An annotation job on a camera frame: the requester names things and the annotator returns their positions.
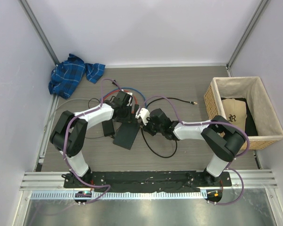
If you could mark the black garment in basket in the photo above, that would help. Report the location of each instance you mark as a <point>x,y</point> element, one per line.
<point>250,128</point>

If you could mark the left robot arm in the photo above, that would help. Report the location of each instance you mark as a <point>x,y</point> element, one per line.
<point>68,135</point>

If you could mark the beige cap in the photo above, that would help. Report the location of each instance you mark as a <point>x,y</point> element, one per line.
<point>236,112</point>

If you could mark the blue plaid cloth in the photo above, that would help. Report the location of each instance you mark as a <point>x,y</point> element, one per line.
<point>67,75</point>

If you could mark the slotted cable duct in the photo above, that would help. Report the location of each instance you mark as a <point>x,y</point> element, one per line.
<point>82,195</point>

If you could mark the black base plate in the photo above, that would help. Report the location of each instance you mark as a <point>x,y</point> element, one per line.
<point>157,181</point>

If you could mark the black network switch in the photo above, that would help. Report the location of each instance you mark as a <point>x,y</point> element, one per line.
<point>126,135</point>

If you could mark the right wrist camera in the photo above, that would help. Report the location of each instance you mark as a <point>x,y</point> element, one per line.
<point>143,115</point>

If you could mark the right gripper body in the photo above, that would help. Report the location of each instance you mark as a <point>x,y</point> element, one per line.
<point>152,128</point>

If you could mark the wicker basket with liner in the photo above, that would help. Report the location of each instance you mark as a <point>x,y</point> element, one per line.
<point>261,122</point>

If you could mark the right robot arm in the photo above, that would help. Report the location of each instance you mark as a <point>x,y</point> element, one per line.
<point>223,138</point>

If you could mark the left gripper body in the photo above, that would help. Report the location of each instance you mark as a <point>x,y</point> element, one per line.
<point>127,116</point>

